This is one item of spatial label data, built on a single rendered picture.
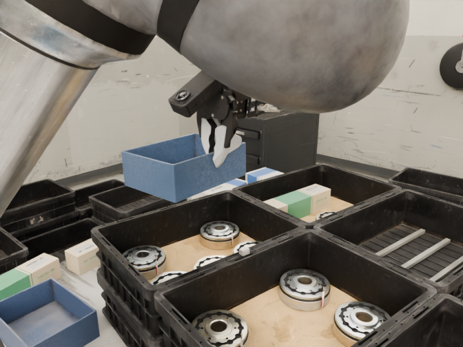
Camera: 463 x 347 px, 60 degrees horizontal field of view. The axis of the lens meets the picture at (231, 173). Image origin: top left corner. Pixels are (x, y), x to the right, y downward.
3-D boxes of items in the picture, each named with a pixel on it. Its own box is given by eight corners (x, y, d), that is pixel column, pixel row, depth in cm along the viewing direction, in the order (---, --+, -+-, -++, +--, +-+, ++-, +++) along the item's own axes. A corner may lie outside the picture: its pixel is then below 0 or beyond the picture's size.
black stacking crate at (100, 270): (154, 348, 73) (150, 295, 69) (95, 274, 95) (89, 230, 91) (304, 272, 95) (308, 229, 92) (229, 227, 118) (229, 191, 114)
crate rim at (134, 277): (150, 304, 69) (149, 292, 68) (89, 237, 91) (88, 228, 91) (309, 236, 92) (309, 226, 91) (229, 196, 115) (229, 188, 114)
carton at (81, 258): (131, 236, 135) (129, 220, 133) (143, 242, 132) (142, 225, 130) (67, 268, 117) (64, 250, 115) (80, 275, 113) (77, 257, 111)
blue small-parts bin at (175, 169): (175, 203, 70) (172, 164, 68) (124, 185, 80) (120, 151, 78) (246, 174, 85) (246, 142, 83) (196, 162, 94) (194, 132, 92)
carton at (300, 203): (275, 228, 112) (275, 209, 110) (260, 221, 117) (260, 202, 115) (329, 206, 126) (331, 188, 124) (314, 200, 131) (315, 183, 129)
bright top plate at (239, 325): (218, 362, 63) (218, 359, 63) (178, 331, 70) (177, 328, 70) (259, 330, 70) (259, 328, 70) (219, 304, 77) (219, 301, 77)
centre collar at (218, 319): (218, 343, 67) (218, 340, 67) (198, 328, 70) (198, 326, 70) (238, 328, 70) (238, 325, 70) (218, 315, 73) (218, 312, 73)
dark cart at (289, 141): (260, 263, 249) (264, 119, 219) (209, 239, 277) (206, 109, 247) (311, 230, 291) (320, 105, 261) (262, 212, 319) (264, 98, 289)
